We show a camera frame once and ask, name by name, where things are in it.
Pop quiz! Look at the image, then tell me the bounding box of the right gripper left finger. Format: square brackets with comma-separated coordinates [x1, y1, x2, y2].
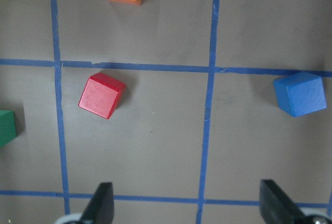
[78, 182, 115, 224]

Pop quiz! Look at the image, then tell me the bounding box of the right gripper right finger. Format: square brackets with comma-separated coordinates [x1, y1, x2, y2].
[259, 179, 306, 224]

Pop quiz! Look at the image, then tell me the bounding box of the red wooden block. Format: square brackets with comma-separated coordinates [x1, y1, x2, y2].
[78, 72, 127, 119]

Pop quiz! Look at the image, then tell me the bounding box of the blue wooden block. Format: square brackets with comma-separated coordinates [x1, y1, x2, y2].
[273, 72, 327, 117]

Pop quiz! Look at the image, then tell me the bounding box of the green wooden block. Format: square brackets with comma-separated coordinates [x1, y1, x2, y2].
[0, 109, 17, 147]

